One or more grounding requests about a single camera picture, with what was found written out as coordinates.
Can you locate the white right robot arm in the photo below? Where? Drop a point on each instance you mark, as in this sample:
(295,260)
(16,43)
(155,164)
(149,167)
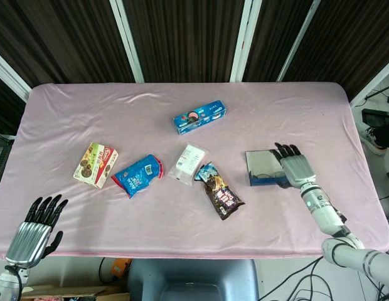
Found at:
(323,210)

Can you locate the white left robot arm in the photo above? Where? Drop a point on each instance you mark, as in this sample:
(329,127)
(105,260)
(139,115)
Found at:
(6,283)

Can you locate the pink tablecloth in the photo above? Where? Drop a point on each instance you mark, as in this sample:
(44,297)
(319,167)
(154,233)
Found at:
(182,225)

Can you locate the dark brown cookie bag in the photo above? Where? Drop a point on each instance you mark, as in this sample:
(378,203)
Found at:
(222,197)

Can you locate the blue grey box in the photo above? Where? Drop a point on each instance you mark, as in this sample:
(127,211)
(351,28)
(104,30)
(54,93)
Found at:
(260,161)

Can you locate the white clear wrapped packet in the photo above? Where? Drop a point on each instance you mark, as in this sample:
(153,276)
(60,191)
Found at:
(188,163)

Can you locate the black device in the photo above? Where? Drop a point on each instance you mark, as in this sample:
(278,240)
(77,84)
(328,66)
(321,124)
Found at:
(376,117)

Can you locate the white partition frame post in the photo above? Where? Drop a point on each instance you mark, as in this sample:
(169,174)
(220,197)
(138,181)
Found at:
(11,75)
(298,40)
(128,40)
(373,81)
(244,40)

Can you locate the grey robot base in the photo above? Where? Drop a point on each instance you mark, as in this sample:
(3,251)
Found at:
(194,279)

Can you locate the blue Oreo cookie box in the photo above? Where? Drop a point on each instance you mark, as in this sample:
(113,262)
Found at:
(197,119)

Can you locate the blue snack bag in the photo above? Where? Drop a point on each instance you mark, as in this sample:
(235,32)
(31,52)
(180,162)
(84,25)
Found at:
(138,175)

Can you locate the orange tool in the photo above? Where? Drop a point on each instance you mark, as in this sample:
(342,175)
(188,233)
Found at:
(120,268)

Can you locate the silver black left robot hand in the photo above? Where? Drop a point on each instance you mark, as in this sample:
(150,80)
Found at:
(28,241)

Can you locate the cream green cookie box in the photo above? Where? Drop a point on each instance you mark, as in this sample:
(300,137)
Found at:
(97,166)

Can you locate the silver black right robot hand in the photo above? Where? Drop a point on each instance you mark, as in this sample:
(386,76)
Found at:
(298,169)

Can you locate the brown cardboard box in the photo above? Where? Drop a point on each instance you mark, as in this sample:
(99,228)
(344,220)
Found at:
(72,294)

